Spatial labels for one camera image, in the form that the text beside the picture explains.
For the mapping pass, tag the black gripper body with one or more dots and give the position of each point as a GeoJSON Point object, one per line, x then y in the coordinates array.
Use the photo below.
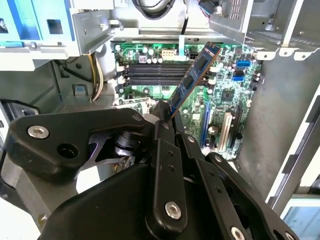
{"type": "Point", "coordinates": [105, 215]}

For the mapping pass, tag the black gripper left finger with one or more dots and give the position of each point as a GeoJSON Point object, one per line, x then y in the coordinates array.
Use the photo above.
{"type": "Point", "coordinates": [75, 130]}

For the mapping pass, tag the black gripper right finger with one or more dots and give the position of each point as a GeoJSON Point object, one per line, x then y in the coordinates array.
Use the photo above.
{"type": "Point", "coordinates": [214, 181]}

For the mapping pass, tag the blue RAM stick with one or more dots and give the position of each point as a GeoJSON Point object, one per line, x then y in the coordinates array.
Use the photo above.
{"type": "Point", "coordinates": [194, 75]}

